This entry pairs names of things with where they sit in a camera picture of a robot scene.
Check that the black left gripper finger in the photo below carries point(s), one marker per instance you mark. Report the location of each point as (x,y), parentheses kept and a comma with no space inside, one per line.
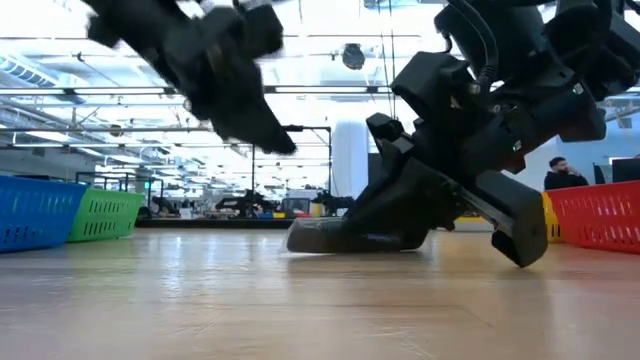
(250,125)

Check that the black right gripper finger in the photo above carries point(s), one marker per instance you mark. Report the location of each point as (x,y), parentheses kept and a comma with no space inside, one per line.
(400,210)

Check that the black brush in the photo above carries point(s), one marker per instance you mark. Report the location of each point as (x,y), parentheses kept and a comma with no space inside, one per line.
(320,237)

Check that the black background robot arm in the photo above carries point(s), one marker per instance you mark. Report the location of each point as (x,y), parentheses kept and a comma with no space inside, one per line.
(245,204)
(332,202)

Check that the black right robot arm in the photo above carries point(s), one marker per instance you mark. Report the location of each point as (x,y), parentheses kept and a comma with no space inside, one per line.
(600,50)

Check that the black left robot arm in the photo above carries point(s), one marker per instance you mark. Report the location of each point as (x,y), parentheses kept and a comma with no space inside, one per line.
(125,20)

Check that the person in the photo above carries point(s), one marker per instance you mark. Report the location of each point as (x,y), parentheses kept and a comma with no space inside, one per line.
(562,181)

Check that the black office chair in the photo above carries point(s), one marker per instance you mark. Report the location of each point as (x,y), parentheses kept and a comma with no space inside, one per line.
(598,174)

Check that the yellow plastic basket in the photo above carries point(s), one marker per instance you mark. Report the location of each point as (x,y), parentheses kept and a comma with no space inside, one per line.
(553,225)

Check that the black computer monitor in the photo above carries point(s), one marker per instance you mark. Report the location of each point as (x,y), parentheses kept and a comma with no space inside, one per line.
(626,170)

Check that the red plastic basket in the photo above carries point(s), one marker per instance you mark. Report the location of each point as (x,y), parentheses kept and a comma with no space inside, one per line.
(600,215)

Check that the dark background table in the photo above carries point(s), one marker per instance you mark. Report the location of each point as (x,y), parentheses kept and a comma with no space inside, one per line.
(175,223)

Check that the green plastic basket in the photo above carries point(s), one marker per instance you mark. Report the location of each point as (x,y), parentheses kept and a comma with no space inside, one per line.
(107,215)

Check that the blue plastic basket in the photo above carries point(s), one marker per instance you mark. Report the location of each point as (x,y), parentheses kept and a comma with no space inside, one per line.
(35,215)

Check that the black background rig frame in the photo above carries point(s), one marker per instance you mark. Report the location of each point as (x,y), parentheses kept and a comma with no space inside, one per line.
(315,128)

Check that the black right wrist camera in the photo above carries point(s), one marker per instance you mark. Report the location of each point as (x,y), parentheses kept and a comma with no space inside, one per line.
(387,130)

